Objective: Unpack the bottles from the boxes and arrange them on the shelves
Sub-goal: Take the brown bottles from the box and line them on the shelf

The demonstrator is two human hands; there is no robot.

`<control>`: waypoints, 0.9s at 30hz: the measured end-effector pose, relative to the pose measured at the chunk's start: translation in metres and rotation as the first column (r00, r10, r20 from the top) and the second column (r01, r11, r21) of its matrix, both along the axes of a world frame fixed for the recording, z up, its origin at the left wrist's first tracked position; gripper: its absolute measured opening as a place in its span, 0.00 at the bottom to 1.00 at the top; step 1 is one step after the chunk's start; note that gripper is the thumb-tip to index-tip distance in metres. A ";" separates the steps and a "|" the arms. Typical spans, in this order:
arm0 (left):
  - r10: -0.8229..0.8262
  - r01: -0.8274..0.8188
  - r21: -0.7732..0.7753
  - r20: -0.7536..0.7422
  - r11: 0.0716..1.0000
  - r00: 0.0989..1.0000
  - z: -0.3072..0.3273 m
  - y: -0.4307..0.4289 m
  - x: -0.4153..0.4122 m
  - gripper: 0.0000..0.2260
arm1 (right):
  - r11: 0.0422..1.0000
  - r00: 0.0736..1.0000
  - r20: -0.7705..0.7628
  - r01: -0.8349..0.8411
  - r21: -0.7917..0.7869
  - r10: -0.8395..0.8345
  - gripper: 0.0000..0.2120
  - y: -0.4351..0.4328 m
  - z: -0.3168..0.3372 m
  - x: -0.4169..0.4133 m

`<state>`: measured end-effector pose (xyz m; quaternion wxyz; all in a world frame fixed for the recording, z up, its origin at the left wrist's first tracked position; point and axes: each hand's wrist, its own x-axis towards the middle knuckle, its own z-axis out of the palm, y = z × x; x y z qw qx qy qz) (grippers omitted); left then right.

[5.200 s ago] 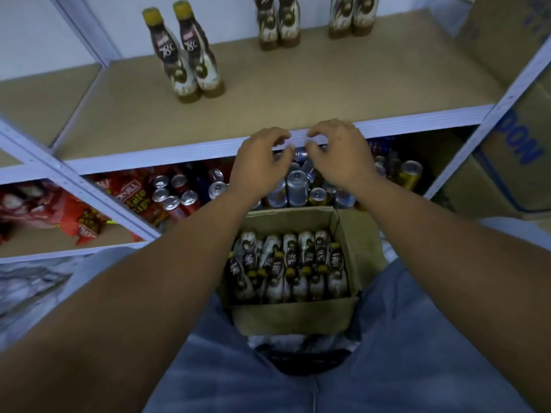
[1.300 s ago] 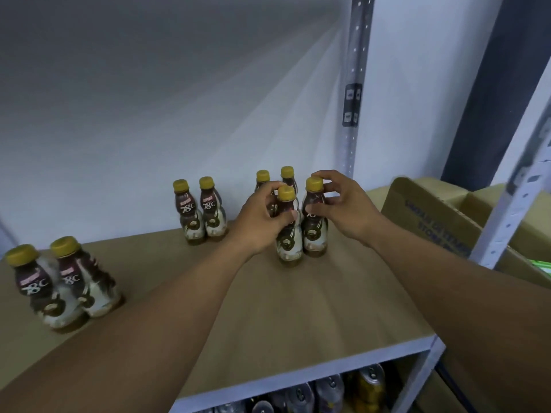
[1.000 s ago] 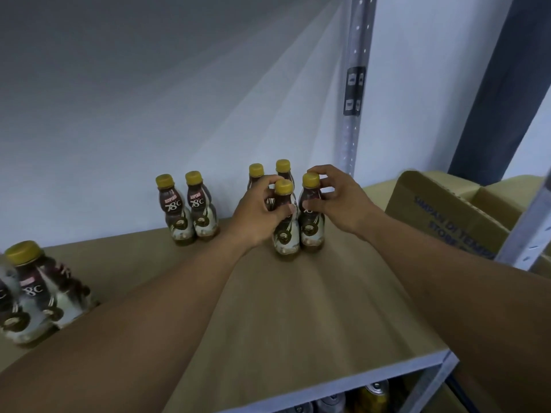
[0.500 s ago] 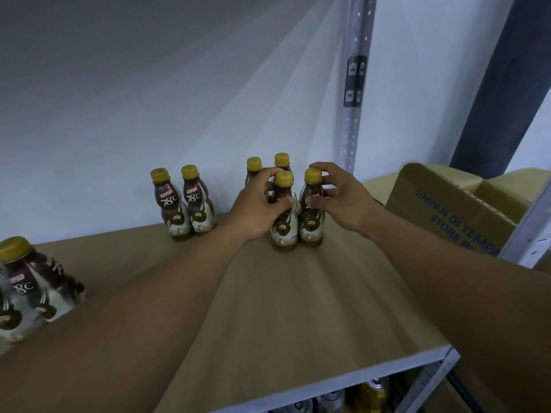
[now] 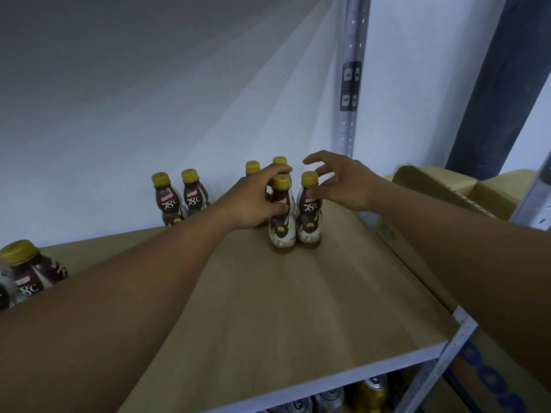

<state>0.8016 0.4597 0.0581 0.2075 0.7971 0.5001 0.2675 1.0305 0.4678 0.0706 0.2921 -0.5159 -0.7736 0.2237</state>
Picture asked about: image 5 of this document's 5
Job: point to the open brown carton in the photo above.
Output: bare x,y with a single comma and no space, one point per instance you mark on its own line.
448,189

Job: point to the person's left hand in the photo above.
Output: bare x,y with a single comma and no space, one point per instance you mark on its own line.
250,206

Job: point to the person's right forearm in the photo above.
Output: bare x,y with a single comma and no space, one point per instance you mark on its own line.
482,262

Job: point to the group of Kopiko coffee bottles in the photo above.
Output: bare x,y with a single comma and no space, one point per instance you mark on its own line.
169,202

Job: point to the white metal shelving rack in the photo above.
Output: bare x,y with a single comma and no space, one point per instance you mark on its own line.
310,322

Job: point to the person's left forearm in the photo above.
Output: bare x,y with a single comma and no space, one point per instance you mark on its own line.
95,322

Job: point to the person's right hand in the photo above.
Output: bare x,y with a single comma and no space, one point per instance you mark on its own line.
353,185

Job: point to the Kopiko bottle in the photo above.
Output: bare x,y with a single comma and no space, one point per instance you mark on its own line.
281,235
310,223

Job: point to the row of silver cans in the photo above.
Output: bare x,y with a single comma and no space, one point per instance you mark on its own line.
344,398

